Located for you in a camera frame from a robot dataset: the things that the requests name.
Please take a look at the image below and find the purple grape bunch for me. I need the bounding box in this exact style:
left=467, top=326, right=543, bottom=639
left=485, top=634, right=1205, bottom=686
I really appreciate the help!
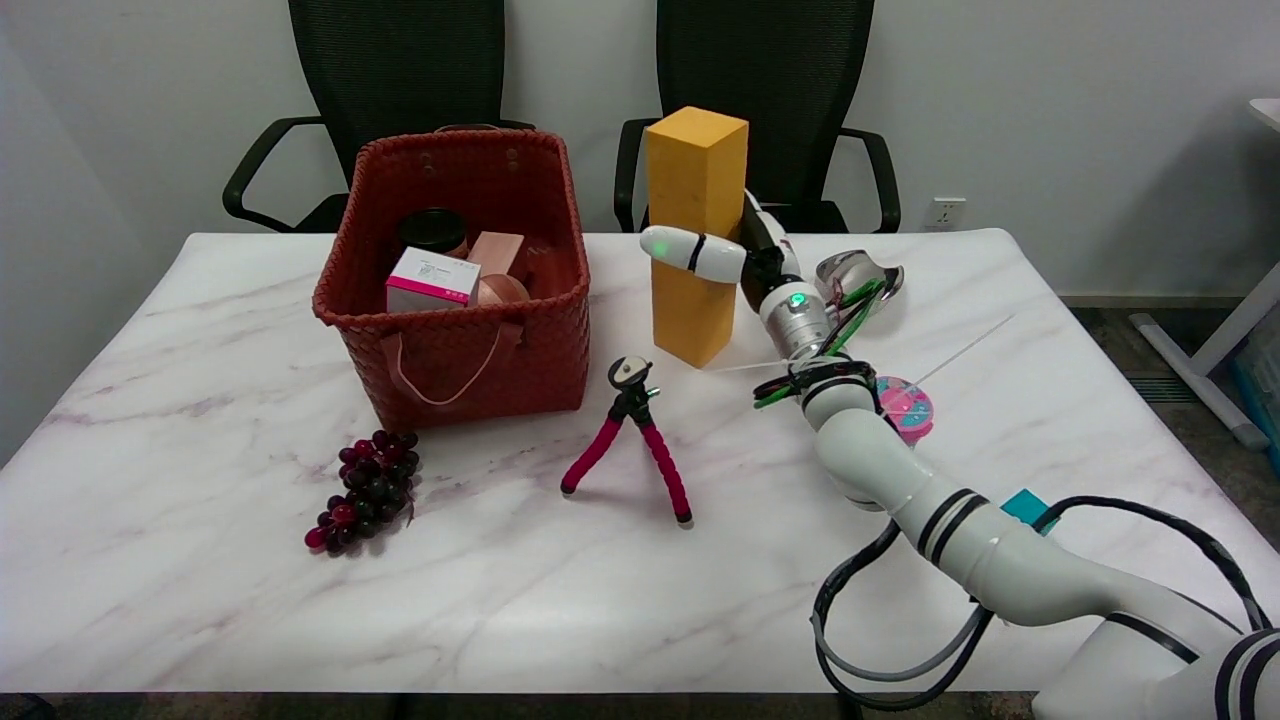
left=304, top=429, right=421, bottom=557

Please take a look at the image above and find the teal cube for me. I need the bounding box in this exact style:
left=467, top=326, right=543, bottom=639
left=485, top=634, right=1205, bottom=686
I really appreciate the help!
left=1000, top=488, right=1050, bottom=537

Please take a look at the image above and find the pale pink slim box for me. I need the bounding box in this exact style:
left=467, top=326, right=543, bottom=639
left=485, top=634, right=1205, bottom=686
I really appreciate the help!
left=467, top=231, right=525, bottom=281

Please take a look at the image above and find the black mesh office chair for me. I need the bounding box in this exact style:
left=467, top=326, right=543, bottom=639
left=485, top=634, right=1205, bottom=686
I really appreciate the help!
left=222, top=0, right=536, bottom=234
left=613, top=0, right=901, bottom=234

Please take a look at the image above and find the black lidded jar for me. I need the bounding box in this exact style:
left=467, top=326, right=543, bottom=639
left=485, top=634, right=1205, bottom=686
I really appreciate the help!
left=397, top=207, right=469, bottom=259

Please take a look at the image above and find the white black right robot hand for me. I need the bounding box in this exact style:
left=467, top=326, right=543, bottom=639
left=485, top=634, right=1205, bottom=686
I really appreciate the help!
left=640, top=190, right=803, bottom=312

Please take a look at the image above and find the green black cable bundle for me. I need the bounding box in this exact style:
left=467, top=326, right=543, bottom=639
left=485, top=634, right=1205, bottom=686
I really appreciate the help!
left=752, top=277, right=891, bottom=410

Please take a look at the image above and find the pink teal lidded cup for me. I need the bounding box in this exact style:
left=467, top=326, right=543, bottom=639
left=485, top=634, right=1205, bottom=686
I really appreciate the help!
left=874, top=376, right=935, bottom=449

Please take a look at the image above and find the black looping cable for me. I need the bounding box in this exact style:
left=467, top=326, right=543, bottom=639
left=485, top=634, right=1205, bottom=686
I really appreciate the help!
left=811, top=494, right=1277, bottom=713

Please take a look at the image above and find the thin white cable tie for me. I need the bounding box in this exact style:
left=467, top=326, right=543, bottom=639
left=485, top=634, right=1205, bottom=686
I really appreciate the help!
left=700, top=315, right=1016, bottom=389

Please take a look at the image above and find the white pink carton box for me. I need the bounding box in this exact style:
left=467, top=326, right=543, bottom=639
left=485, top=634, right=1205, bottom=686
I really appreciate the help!
left=386, top=246, right=482, bottom=313

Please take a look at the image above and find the blue storage bin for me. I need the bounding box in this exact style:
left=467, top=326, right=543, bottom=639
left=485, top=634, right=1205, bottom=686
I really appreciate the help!
left=1232, top=335, right=1280, bottom=471

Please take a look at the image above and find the yellow rectangular box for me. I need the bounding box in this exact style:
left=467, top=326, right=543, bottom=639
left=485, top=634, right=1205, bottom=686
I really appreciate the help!
left=645, top=106, right=750, bottom=369

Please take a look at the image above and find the white desk frame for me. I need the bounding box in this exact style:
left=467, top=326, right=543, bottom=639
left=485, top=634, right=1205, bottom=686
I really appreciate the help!
left=1130, top=98, right=1280, bottom=451

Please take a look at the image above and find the copper tape roll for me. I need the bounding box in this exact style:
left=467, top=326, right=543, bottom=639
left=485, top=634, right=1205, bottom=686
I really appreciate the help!
left=475, top=273, right=531, bottom=307

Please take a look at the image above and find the red woven basket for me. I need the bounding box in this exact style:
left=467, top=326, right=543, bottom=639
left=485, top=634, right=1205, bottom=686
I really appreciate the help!
left=312, top=125, right=593, bottom=433

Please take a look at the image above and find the pink flexible mini tripod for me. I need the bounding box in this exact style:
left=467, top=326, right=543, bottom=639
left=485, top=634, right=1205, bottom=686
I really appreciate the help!
left=560, top=355, right=694, bottom=528

